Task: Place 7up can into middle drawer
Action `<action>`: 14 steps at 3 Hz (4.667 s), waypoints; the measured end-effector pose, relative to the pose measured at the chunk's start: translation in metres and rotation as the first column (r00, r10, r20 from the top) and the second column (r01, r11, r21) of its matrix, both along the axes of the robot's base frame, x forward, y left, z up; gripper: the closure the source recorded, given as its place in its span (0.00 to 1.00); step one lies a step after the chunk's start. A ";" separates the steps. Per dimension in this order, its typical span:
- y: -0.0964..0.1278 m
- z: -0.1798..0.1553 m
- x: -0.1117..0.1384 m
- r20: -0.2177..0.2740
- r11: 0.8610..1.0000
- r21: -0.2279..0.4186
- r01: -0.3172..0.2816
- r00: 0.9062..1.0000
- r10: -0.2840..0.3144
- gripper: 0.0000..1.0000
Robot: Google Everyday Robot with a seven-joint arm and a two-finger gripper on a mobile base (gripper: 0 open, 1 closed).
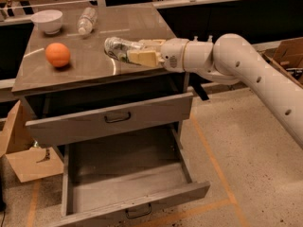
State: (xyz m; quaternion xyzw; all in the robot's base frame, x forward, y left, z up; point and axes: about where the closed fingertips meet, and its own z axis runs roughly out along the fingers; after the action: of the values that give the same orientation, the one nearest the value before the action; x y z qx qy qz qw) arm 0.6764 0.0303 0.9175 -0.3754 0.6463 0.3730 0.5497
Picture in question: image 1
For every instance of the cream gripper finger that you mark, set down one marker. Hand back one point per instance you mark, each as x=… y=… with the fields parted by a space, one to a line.
x=149 y=43
x=148 y=58

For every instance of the black drawer handle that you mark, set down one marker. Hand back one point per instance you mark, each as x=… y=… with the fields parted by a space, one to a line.
x=138 y=211
x=118 y=118

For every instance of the orange ball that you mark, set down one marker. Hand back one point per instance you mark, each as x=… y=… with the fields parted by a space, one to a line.
x=57 y=54

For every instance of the grey open drawer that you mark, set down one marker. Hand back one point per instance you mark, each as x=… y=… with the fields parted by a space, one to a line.
x=104 y=177
x=77 y=127

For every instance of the black upper drawer handle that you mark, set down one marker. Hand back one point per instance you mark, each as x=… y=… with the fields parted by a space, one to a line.
x=118 y=118

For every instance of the corovan cardboard box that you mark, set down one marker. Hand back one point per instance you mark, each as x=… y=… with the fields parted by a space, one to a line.
x=287 y=58

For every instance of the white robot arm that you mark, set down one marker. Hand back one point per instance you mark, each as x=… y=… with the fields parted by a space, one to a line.
x=227 y=61

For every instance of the left sanitizer bottle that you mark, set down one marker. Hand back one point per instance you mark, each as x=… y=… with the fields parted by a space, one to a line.
x=195 y=38

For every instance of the grey lower open drawer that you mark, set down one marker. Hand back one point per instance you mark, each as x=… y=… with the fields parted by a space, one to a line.
x=104 y=177

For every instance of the clear plastic water bottle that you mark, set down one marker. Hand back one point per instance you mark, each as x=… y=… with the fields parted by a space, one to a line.
x=87 y=21

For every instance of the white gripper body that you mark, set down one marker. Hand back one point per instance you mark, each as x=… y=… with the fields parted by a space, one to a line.
x=172 y=54

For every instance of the grey upper open drawer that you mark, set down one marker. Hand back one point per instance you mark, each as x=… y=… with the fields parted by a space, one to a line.
x=77 y=127

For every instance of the grey drawer cabinet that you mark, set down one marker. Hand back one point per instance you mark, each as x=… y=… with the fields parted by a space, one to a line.
x=91 y=80

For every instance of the white bowl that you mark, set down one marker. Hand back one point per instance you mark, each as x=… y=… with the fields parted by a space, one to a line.
x=48 y=21

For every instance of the black lower drawer handle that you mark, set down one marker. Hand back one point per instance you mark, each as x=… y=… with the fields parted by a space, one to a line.
x=138 y=211

